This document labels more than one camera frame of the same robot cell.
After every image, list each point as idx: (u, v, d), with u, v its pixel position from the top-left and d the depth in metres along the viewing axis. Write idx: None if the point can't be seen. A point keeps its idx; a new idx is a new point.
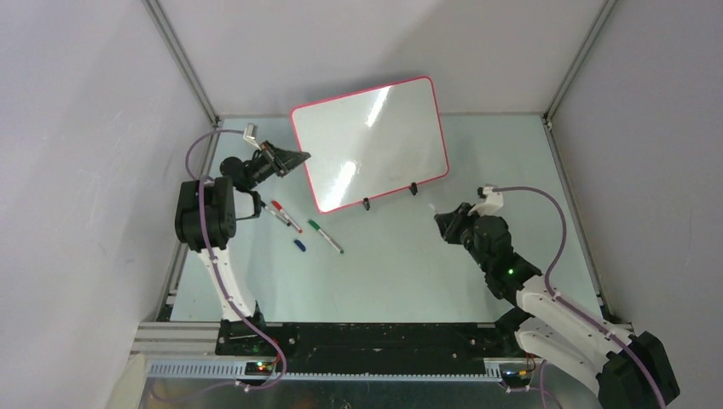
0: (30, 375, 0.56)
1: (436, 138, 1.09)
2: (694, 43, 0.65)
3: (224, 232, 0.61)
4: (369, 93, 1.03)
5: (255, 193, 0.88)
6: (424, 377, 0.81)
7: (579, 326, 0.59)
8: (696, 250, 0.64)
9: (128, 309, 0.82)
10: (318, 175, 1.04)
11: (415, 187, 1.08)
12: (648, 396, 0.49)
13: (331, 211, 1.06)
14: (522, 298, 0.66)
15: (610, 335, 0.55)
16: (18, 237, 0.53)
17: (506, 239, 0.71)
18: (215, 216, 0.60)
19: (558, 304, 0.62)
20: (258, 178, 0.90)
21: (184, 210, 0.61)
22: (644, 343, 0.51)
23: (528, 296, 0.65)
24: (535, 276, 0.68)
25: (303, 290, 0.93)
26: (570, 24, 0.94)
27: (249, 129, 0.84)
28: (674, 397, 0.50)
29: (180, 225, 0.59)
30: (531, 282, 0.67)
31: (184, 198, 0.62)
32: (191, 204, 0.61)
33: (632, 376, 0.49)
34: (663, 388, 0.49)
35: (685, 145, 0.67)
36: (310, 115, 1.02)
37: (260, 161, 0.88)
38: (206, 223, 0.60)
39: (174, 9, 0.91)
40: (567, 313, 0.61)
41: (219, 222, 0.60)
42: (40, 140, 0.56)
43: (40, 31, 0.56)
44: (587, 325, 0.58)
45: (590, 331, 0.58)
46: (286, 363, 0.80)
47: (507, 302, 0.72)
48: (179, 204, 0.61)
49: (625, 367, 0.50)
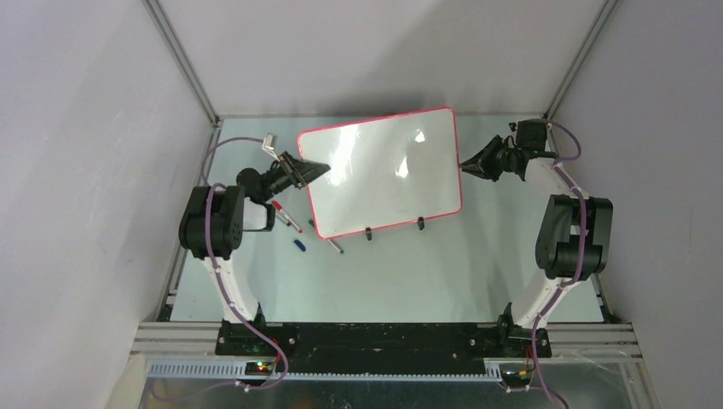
0: (31, 373, 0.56)
1: (451, 150, 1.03)
2: (693, 45, 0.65)
3: (228, 243, 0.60)
4: (382, 124, 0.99)
5: (269, 205, 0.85)
6: (425, 377, 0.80)
7: (557, 183, 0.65)
8: (696, 250, 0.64)
9: (128, 309, 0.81)
10: (321, 202, 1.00)
11: (423, 222, 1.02)
12: (572, 255, 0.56)
13: (331, 239, 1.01)
14: (528, 168, 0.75)
15: (573, 188, 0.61)
16: (20, 237, 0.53)
17: (538, 129, 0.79)
18: (220, 226, 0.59)
19: (553, 170, 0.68)
20: (275, 189, 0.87)
21: (191, 215, 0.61)
22: (599, 206, 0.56)
23: (531, 164, 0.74)
24: (552, 157, 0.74)
25: (302, 306, 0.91)
26: (571, 25, 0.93)
27: (270, 138, 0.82)
28: (598, 271, 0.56)
29: (183, 230, 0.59)
30: (545, 159, 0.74)
31: (192, 202, 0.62)
32: (199, 210, 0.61)
33: (565, 218, 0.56)
34: (592, 256, 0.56)
35: (684, 146, 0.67)
36: (320, 141, 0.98)
37: (280, 172, 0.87)
38: (211, 232, 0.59)
39: (173, 9, 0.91)
40: (551, 174, 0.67)
41: (223, 233, 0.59)
42: (41, 140, 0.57)
43: (38, 32, 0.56)
44: (559, 181, 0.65)
45: (559, 184, 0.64)
46: (285, 364, 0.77)
47: (521, 176, 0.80)
48: (187, 209, 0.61)
49: (564, 213, 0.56)
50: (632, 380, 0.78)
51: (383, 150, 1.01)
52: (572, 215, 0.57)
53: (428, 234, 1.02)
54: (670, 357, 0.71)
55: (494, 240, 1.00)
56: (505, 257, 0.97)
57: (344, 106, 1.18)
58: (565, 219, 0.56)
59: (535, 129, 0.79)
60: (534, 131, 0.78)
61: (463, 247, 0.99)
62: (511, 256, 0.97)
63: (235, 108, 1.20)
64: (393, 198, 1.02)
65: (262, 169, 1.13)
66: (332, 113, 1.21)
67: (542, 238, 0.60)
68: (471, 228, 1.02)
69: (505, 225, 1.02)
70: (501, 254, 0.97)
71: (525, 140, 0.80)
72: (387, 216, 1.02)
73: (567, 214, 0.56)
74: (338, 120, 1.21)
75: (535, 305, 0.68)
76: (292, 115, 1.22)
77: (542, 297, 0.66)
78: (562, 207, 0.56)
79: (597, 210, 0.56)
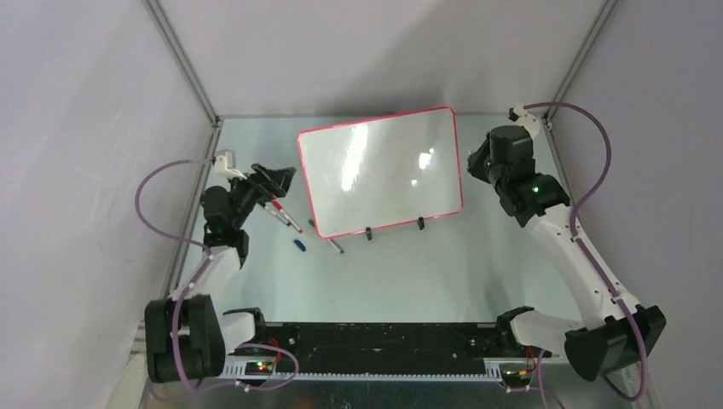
0: (29, 372, 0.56)
1: (452, 152, 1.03)
2: (693, 43, 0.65)
3: (212, 367, 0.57)
4: (378, 126, 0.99)
5: (241, 233, 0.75)
6: (425, 377, 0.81)
7: (589, 275, 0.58)
8: (697, 250, 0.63)
9: (127, 309, 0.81)
10: (322, 201, 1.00)
11: (424, 221, 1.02)
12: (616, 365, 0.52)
13: (331, 239, 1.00)
14: (539, 225, 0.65)
15: (618, 299, 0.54)
16: (19, 236, 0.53)
17: (526, 148, 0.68)
18: (196, 357, 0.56)
19: (575, 242, 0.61)
20: (246, 207, 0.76)
21: (158, 350, 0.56)
22: (653, 323, 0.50)
23: (546, 227, 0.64)
24: (562, 205, 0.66)
25: (302, 306, 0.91)
26: (571, 25, 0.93)
27: (222, 160, 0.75)
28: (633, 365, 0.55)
29: (154, 359, 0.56)
30: (555, 208, 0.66)
31: (153, 331, 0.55)
32: (163, 346, 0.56)
33: (618, 348, 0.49)
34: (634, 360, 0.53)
35: (684, 144, 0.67)
36: (320, 140, 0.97)
37: (243, 189, 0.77)
38: (187, 365, 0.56)
39: (173, 9, 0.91)
40: (581, 259, 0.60)
41: (204, 362, 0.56)
42: (41, 139, 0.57)
43: (37, 31, 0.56)
44: (598, 282, 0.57)
45: (597, 287, 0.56)
46: (297, 364, 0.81)
47: (517, 217, 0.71)
48: (150, 348, 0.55)
49: (619, 344, 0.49)
50: (632, 379, 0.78)
51: (383, 149, 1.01)
52: (626, 342, 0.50)
53: (428, 235, 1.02)
54: (669, 357, 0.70)
55: (494, 241, 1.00)
56: (504, 257, 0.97)
57: (344, 106, 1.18)
58: (618, 348, 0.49)
59: (522, 148, 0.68)
60: (523, 152, 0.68)
61: (462, 247, 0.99)
62: (511, 256, 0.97)
63: (235, 108, 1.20)
64: (392, 198, 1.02)
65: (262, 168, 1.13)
66: (332, 112, 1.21)
67: (580, 353, 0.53)
68: (471, 228, 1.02)
69: (505, 225, 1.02)
70: (502, 254, 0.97)
71: (511, 163, 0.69)
72: (387, 215, 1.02)
73: (621, 345, 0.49)
74: (338, 120, 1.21)
75: (535, 337, 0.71)
76: (292, 115, 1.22)
77: (546, 342, 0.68)
78: (615, 342, 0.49)
79: (651, 333, 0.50)
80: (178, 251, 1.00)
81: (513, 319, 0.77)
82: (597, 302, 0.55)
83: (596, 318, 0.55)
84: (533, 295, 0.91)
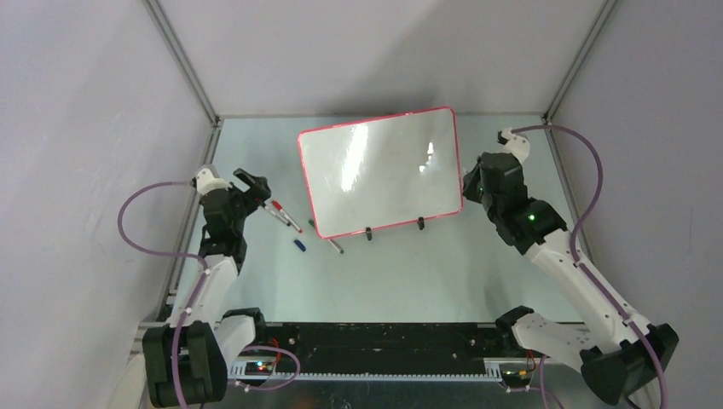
0: (30, 371, 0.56)
1: (452, 152, 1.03)
2: (692, 43, 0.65)
3: (213, 394, 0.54)
4: (377, 128, 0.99)
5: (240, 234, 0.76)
6: (425, 377, 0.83)
7: (598, 301, 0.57)
8: (696, 251, 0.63)
9: (127, 310, 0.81)
10: (322, 202, 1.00)
11: (424, 221, 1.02)
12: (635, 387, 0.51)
13: (331, 239, 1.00)
14: (540, 253, 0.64)
15: (629, 322, 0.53)
16: (19, 236, 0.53)
17: (517, 176, 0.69)
18: (199, 381, 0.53)
19: (578, 267, 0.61)
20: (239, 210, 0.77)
21: (159, 378, 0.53)
22: (665, 342, 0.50)
23: (549, 256, 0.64)
24: (559, 232, 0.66)
25: (302, 306, 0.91)
26: (571, 25, 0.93)
27: (205, 173, 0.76)
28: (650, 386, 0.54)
29: (156, 385, 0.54)
30: (555, 234, 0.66)
31: (153, 361, 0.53)
32: (164, 373, 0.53)
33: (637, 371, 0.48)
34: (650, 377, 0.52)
35: (683, 145, 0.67)
36: (320, 140, 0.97)
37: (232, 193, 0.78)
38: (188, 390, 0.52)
39: (173, 9, 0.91)
40: (588, 285, 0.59)
41: (206, 386, 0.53)
42: (41, 140, 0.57)
43: (37, 32, 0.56)
44: (608, 306, 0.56)
45: (608, 312, 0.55)
46: (297, 365, 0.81)
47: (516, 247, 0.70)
48: (151, 377, 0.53)
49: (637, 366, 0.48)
50: None
51: (383, 149, 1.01)
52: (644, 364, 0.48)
53: (428, 235, 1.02)
54: None
55: (494, 241, 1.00)
56: (505, 257, 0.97)
57: (344, 106, 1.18)
58: (637, 372, 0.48)
59: (514, 178, 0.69)
60: (514, 180, 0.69)
61: (462, 247, 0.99)
62: (511, 256, 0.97)
63: (235, 109, 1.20)
64: (392, 198, 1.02)
65: (261, 168, 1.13)
66: (331, 112, 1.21)
67: (600, 377, 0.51)
68: (471, 229, 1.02)
69: None
70: (502, 254, 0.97)
71: (504, 192, 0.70)
72: (387, 215, 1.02)
73: (640, 368, 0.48)
74: (338, 120, 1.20)
75: (544, 348, 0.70)
76: (292, 115, 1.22)
77: (553, 350, 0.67)
78: (634, 367, 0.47)
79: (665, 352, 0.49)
80: (175, 264, 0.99)
81: (516, 327, 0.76)
82: (610, 329, 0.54)
83: (610, 343, 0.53)
84: (533, 295, 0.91)
